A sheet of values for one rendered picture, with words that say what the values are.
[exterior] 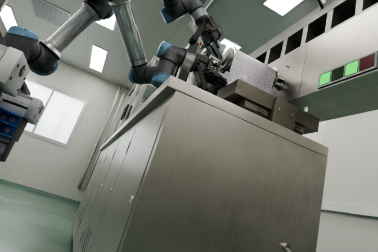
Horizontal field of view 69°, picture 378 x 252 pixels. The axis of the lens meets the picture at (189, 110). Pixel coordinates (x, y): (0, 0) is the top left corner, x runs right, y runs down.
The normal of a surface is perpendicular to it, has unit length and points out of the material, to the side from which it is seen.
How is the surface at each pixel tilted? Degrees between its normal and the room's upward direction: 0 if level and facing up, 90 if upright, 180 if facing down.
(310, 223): 90
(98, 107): 90
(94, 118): 90
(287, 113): 90
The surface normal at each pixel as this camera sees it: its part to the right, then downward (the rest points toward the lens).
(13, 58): 0.38, -0.21
